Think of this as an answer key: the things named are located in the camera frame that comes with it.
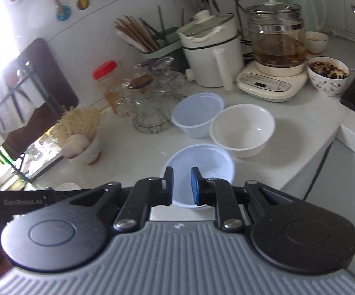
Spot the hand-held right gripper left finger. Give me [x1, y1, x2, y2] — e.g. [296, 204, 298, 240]
[70, 166, 175, 231]

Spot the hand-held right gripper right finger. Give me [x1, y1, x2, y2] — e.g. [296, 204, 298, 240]
[190, 166, 290, 232]

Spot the translucent plastic bowl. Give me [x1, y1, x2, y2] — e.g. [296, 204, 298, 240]
[170, 92, 225, 139]
[160, 144, 236, 211]

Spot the white ceramic bowl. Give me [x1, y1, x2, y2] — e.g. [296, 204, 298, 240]
[209, 104, 276, 159]

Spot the pale mushroom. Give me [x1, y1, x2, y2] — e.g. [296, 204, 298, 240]
[63, 133, 90, 159]

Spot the cluster of clear glass cups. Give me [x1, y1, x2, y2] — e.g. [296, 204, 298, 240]
[113, 57, 187, 120]

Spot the black dish rack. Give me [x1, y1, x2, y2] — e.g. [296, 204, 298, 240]
[0, 52, 64, 191]

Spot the white utensil holder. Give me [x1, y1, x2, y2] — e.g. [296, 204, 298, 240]
[12, 78, 46, 120]

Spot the white electric cooking pot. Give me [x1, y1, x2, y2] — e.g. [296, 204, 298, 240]
[176, 10, 245, 91]

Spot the dark brown cutting board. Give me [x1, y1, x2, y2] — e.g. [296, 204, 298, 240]
[4, 38, 79, 160]

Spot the red lid jar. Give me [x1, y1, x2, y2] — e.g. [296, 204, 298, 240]
[92, 60, 126, 114]

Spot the green white chopstick holder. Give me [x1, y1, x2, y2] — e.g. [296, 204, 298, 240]
[134, 26, 184, 68]

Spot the bundle of chopsticks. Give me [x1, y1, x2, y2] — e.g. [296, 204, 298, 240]
[114, 15, 161, 53]

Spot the glass health kettle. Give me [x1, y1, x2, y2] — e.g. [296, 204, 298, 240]
[236, 0, 308, 102]

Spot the patterned bowl with grains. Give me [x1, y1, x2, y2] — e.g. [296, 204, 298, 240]
[306, 56, 350, 97]

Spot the small white cup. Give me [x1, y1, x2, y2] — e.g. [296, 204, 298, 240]
[305, 31, 329, 53]

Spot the pale green electric kettle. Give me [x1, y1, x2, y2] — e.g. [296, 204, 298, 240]
[283, 0, 327, 33]

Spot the wire cup stand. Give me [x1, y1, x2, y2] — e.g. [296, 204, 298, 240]
[133, 92, 187, 133]

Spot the blue wall pipe fitting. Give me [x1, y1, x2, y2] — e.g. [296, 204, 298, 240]
[55, 4, 72, 22]

